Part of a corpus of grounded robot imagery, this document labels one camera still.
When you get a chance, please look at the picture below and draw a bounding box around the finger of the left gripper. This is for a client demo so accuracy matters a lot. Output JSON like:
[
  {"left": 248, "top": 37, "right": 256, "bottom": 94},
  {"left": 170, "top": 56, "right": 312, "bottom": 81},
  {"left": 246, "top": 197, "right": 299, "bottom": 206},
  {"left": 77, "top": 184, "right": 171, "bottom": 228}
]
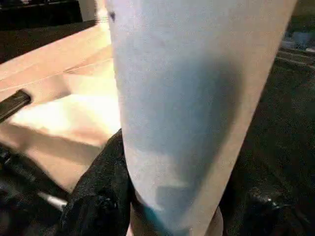
[{"left": 0, "top": 89, "right": 32, "bottom": 123}]

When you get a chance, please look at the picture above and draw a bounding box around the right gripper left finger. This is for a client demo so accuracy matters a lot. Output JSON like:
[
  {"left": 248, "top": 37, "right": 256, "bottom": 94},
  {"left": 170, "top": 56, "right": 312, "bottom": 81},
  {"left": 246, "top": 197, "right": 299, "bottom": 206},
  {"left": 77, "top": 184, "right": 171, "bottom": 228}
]
[{"left": 60, "top": 127, "right": 139, "bottom": 236}]

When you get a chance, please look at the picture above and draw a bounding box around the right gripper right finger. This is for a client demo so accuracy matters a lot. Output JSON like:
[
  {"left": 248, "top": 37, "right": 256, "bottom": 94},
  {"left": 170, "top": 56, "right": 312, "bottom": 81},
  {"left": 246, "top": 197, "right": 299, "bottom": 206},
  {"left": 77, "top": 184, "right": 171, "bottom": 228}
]
[{"left": 223, "top": 187, "right": 315, "bottom": 236}]

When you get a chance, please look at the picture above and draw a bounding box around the white plastic table top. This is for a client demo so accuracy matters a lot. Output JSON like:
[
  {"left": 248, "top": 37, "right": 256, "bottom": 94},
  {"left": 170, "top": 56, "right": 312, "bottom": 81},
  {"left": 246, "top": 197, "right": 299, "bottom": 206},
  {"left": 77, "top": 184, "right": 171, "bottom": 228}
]
[{"left": 0, "top": 23, "right": 126, "bottom": 195}]

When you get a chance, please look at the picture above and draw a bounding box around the white plastic table leg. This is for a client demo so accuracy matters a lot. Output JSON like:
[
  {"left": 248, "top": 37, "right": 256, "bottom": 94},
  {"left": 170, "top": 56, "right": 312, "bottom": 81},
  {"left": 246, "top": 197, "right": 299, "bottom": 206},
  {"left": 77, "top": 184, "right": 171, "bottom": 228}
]
[
  {"left": 94, "top": 0, "right": 111, "bottom": 26},
  {"left": 102, "top": 0, "right": 296, "bottom": 236}
]

